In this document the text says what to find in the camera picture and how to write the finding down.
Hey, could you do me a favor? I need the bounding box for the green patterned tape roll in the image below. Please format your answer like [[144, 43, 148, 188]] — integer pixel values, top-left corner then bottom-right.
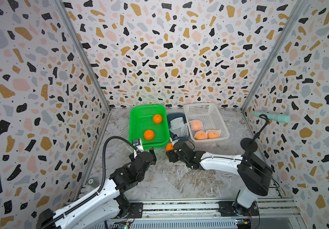
[[87, 178, 95, 185]]

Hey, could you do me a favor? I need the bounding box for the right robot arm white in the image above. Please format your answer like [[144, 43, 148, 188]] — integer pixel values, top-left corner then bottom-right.
[[166, 142, 273, 216]]

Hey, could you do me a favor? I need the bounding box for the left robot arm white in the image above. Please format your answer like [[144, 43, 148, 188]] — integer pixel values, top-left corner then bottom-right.
[[36, 148, 156, 229]]

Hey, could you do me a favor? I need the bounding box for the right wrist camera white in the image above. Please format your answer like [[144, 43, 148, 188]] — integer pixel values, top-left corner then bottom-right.
[[170, 134, 179, 146]]

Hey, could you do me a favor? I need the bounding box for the green plastic mesh basket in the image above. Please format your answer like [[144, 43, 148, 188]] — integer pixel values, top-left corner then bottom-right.
[[129, 105, 170, 150]]

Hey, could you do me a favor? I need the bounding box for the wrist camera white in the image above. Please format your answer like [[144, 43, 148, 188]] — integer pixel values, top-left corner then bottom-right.
[[132, 138, 144, 152], [170, 134, 179, 146]]

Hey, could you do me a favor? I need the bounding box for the white plastic mesh basket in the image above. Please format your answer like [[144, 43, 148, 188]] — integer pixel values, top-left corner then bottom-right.
[[184, 103, 230, 142]]

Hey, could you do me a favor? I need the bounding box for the black microphone stand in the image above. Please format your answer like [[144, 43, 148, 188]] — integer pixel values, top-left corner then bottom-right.
[[240, 114, 270, 153]]

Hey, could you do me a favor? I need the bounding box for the white foam net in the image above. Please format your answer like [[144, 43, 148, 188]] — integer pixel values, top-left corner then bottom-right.
[[177, 124, 189, 138], [170, 117, 185, 130]]

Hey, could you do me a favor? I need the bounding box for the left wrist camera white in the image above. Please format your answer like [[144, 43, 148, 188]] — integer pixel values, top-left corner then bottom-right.
[[132, 138, 144, 152]]

